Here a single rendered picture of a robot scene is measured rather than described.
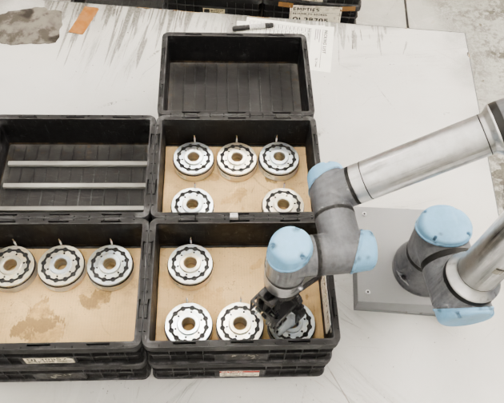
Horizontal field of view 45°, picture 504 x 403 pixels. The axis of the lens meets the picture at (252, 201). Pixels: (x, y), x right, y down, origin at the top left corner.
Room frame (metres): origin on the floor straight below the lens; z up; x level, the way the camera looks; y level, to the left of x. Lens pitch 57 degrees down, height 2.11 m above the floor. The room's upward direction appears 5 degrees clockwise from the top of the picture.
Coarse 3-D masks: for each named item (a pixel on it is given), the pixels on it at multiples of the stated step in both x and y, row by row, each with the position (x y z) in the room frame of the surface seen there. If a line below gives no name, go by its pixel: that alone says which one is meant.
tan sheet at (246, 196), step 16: (304, 160) 0.96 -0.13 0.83; (176, 176) 0.88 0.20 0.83; (208, 176) 0.88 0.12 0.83; (256, 176) 0.90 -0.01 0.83; (304, 176) 0.91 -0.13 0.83; (176, 192) 0.83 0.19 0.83; (208, 192) 0.84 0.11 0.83; (224, 192) 0.84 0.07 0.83; (240, 192) 0.84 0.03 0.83; (256, 192) 0.85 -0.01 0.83; (304, 192) 0.86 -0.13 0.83; (192, 208) 0.79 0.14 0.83; (224, 208) 0.79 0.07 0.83; (240, 208) 0.80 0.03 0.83; (256, 208) 0.80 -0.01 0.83; (304, 208) 0.81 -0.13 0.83
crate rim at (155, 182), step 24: (168, 120) 0.98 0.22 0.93; (192, 120) 0.98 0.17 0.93; (216, 120) 0.99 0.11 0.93; (240, 120) 0.99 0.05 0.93; (264, 120) 1.00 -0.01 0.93; (288, 120) 1.01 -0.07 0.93; (312, 120) 1.01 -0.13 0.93; (312, 144) 0.94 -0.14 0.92; (168, 216) 0.70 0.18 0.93; (192, 216) 0.70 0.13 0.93; (216, 216) 0.71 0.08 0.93; (240, 216) 0.71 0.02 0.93; (264, 216) 0.72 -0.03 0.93; (288, 216) 0.72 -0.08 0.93; (312, 216) 0.73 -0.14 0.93
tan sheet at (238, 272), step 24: (192, 264) 0.63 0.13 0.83; (216, 264) 0.64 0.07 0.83; (240, 264) 0.64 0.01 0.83; (168, 288) 0.57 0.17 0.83; (216, 288) 0.58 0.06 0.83; (240, 288) 0.58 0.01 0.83; (312, 288) 0.60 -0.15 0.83; (168, 312) 0.51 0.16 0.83; (216, 312) 0.52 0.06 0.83; (312, 312) 0.54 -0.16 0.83; (216, 336) 0.47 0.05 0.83; (264, 336) 0.47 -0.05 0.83
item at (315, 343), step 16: (160, 224) 0.68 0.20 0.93; (176, 224) 0.68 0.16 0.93; (192, 224) 0.68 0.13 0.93; (208, 224) 0.69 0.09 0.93; (224, 224) 0.69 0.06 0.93; (240, 224) 0.70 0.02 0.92; (256, 224) 0.70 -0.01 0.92; (272, 224) 0.70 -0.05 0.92; (144, 304) 0.48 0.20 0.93; (336, 304) 0.52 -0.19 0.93; (144, 320) 0.45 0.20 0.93; (336, 320) 0.48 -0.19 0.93; (144, 336) 0.42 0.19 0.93; (336, 336) 0.45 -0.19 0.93
